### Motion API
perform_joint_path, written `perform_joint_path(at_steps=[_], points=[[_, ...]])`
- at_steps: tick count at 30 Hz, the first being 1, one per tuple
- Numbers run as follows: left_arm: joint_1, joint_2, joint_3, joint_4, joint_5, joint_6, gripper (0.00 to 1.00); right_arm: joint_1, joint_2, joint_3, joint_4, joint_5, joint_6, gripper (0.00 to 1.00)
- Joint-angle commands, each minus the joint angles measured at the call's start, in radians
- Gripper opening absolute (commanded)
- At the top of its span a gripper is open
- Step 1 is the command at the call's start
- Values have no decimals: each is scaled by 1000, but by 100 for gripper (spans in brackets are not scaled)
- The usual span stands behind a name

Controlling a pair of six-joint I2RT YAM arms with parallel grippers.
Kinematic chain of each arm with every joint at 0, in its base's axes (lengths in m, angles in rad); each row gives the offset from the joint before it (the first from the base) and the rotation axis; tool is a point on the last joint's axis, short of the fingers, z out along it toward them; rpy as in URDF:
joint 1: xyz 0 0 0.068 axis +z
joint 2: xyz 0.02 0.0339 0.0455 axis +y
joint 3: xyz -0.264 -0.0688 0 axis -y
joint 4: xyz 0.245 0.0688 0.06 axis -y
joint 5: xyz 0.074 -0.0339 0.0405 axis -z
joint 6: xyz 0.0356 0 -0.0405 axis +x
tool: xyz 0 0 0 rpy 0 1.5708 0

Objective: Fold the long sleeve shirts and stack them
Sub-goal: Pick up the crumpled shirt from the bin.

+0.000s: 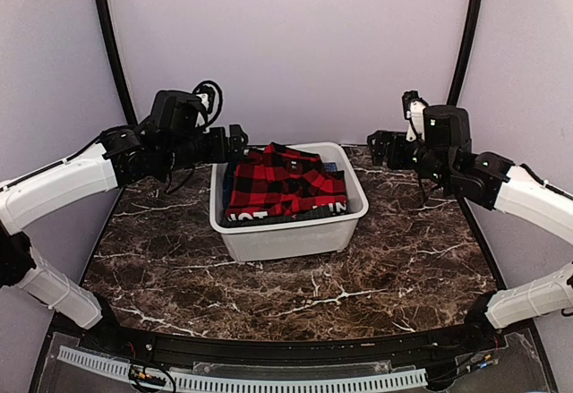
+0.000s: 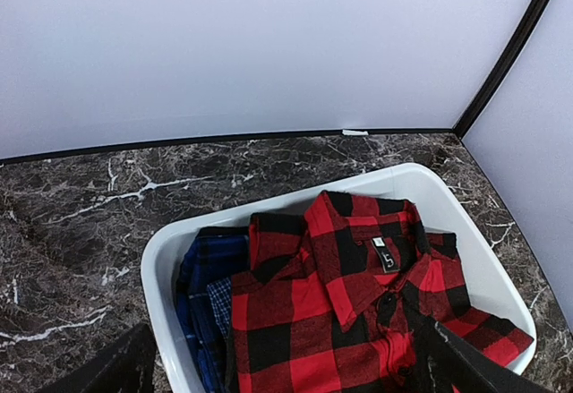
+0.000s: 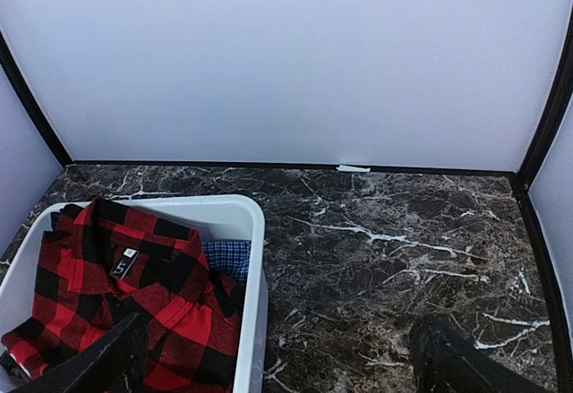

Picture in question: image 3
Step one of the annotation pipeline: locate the black left frame post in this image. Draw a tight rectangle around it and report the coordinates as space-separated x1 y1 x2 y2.
1 34 73 167

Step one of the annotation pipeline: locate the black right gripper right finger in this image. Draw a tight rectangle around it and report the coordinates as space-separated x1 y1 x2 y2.
409 314 545 392

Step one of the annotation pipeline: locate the dark blue plaid shirt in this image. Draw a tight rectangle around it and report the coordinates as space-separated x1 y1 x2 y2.
50 211 61 231

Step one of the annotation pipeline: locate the white tape strip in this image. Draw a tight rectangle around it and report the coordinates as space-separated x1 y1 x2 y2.
337 165 371 173

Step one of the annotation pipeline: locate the black frame post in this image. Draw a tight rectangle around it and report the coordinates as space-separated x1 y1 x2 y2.
1 34 73 167
516 0 572 392

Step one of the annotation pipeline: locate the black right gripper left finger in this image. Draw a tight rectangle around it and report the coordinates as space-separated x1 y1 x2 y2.
30 313 148 392

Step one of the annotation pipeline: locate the black right frame post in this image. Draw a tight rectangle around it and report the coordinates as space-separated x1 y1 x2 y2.
516 0 572 392

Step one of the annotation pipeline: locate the white plastic bin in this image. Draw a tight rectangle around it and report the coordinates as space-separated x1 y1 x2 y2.
1 194 269 392

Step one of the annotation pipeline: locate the blue checked shirt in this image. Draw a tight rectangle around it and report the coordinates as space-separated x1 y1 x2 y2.
201 241 252 286

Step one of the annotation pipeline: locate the red black plaid shirt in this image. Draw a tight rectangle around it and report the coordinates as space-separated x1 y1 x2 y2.
2 199 244 392

